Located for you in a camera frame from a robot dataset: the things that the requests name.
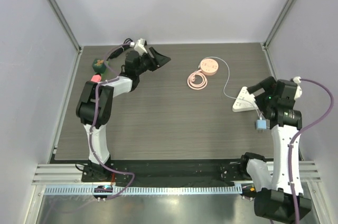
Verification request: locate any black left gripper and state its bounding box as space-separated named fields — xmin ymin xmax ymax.
xmin=135 ymin=47 xmax=170 ymax=76

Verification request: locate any white triangular power strip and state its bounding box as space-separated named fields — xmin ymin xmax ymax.
xmin=232 ymin=87 xmax=258 ymax=113

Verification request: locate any light blue usb charger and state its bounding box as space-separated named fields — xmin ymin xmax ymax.
xmin=256 ymin=118 xmax=267 ymax=132

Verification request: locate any round pink power socket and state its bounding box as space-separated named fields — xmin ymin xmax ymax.
xmin=199 ymin=58 xmax=219 ymax=76

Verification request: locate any white usb charging cable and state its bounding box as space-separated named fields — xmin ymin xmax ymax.
xmin=202 ymin=57 xmax=265 ymax=121

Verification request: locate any dark green cube adapter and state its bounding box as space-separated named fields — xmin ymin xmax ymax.
xmin=92 ymin=59 xmax=107 ymax=74

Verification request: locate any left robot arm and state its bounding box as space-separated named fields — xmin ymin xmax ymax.
xmin=76 ymin=47 xmax=171 ymax=182

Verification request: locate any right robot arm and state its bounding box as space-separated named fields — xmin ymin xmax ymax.
xmin=238 ymin=77 xmax=312 ymax=223

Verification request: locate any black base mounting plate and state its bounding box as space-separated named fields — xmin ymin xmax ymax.
xmin=81 ymin=159 xmax=250 ymax=188

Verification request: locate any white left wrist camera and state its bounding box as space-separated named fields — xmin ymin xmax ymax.
xmin=129 ymin=39 xmax=147 ymax=55

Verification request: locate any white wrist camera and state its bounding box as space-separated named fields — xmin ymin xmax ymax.
xmin=129 ymin=39 xmax=147 ymax=55
xmin=292 ymin=76 xmax=303 ymax=100

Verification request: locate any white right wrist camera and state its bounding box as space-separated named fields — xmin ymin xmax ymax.
xmin=292 ymin=76 xmax=303 ymax=100

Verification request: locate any coiled pink power cord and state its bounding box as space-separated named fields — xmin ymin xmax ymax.
xmin=187 ymin=70 xmax=208 ymax=91

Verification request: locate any black power cable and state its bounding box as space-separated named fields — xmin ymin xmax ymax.
xmin=106 ymin=38 xmax=138 ymax=61

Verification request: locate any left aluminium frame post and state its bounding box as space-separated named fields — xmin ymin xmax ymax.
xmin=47 ymin=0 xmax=81 ymax=53

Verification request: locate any aluminium frame post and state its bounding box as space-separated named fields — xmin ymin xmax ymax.
xmin=47 ymin=0 xmax=81 ymax=53
xmin=261 ymin=0 xmax=296 ymax=50

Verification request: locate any right aluminium frame post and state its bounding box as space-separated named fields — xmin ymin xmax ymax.
xmin=261 ymin=0 xmax=296 ymax=50

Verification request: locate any slotted cable duct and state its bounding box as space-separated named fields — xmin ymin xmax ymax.
xmin=44 ymin=184 xmax=242 ymax=195

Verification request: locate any aluminium front rail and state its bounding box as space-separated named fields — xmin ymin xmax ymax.
xmin=32 ymin=161 xmax=321 ymax=185

